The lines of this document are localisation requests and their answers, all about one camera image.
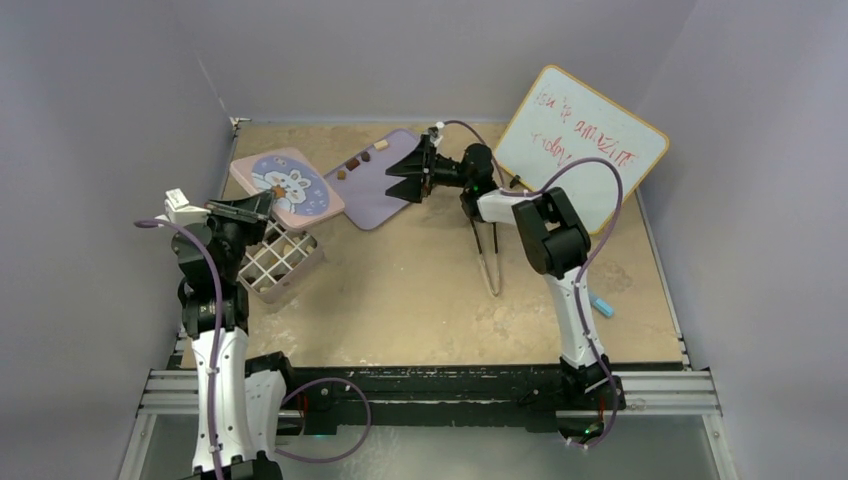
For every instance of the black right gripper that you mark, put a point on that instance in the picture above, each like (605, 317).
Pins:
(411, 168)

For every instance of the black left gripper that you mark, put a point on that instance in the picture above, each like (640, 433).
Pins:
(255, 206)

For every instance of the silver square tin lid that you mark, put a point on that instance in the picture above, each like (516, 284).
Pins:
(303, 197)

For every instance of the pink divided chocolate tin box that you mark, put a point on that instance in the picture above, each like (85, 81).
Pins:
(272, 267)

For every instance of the metal tongs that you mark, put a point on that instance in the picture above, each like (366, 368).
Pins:
(490, 266)

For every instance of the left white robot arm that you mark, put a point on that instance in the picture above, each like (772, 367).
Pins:
(238, 397)

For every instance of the lavender plastic tray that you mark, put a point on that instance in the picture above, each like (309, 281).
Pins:
(363, 191)

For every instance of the yellow framed whiteboard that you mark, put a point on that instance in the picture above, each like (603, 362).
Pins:
(562, 120)

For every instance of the light blue marker pen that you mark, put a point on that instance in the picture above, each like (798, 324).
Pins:
(601, 306)

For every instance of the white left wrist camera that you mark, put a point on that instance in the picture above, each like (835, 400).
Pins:
(179, 211)

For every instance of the aluminium frame rail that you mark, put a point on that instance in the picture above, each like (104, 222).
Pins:
(650, 393)

